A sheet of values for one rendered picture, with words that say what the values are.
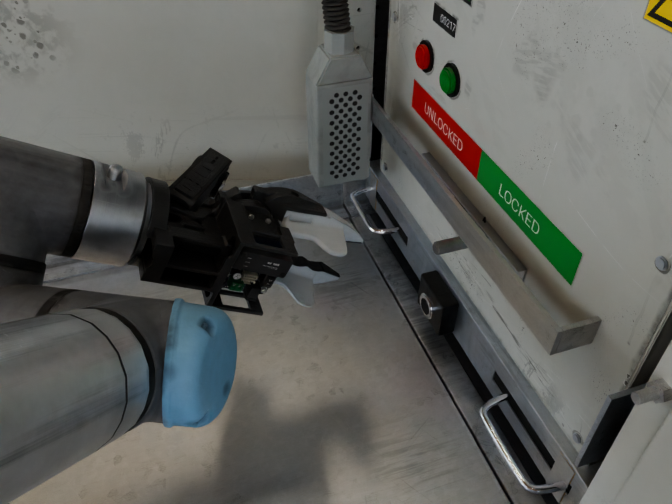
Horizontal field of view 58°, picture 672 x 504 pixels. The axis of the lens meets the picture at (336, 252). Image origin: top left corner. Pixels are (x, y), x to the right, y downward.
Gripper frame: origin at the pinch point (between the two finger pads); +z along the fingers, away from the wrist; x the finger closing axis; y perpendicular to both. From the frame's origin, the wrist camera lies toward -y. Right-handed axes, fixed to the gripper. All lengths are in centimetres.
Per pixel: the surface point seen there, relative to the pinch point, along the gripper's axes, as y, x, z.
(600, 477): 27.7, 3.7, 10.6
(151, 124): -44.9, -13.9, -8.9
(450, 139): -6.7, 12.7, 10.1
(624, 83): 13.7, 26.5, 2.1
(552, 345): 19.3, 8.5, 7.9
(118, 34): -45.4, -2.6, -17.4
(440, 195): -0.5, 8.9, 7.7
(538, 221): 9.6, 13.8, 9.4
